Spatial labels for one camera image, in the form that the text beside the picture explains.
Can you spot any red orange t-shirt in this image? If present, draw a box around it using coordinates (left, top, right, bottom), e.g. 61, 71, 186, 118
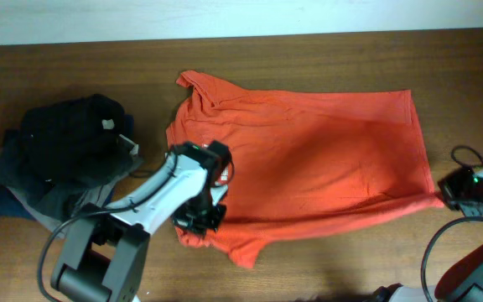
166, 70, 442, 268

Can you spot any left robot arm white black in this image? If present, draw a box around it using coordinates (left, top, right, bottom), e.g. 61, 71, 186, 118
50, 141, 234, 302

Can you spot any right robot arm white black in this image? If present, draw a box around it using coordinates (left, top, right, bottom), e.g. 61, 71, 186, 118
369, 163, 483, 302

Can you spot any black folded garment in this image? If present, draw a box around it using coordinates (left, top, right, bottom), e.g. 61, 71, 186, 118
20, 94, 132, 188

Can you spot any grey folded garment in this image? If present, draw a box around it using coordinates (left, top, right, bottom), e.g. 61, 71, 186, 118
0, 135, 143, 231

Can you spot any navy blue folded garment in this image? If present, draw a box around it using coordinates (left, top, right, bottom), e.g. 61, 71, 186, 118
0, 113, 135, 221

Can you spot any left black cable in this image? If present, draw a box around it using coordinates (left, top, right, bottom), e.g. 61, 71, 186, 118
36, 150, 236, 302

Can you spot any black cable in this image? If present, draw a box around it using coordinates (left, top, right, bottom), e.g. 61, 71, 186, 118
36, 150, 236, 302
419, 144, 483, 302

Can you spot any right black cable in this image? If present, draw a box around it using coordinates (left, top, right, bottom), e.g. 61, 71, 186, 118
419, 144, 483, 302

